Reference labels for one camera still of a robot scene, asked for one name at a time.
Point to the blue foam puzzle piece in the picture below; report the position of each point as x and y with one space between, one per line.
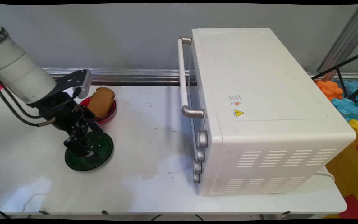
353 87
346 107

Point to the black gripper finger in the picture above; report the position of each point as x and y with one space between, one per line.
94 130
78 143

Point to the brown bread slice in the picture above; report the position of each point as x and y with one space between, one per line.
101 102

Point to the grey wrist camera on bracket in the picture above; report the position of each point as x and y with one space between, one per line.
73 79

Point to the yellow floor mat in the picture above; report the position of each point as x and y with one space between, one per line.
350 177

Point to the orange foam puzzle piece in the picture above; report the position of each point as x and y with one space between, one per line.
329 88

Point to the black tripod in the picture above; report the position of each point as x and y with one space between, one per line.
340 66

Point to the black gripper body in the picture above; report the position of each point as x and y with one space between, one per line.
61 112

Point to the red bowl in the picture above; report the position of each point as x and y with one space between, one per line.
109 115

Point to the white toaster oven body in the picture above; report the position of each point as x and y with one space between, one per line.
259 77

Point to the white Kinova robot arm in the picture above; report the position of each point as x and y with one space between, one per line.
17 71

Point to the aluminium profile post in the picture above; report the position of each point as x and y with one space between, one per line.
346 40

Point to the aluminium rail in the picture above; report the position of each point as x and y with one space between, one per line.
135 74

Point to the dark green bowl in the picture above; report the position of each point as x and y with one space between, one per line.
104 152

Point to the silver oven knob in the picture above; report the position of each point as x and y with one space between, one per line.
197 166
196 178
202 139
200 154

